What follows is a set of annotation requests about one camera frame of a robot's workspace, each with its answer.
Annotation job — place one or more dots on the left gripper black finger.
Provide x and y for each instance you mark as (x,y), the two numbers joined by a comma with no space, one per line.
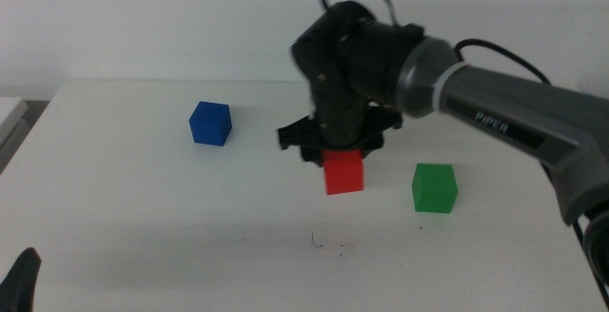
(20,283)

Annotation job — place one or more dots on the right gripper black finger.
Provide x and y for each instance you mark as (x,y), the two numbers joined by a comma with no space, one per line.
(372,148)
(313,156)

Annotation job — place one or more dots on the red cube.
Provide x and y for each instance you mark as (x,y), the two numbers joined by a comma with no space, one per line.
(343,174)

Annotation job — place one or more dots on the green cube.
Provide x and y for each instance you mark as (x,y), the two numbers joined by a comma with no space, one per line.
(434,189)

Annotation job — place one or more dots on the blue cube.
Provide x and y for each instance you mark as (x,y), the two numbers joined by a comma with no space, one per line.
(210,124)

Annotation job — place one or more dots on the right black Piper robot arm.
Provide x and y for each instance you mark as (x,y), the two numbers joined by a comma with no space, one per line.
(514,112)

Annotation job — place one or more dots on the white side table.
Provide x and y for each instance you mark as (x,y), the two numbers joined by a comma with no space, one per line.
(8,117)

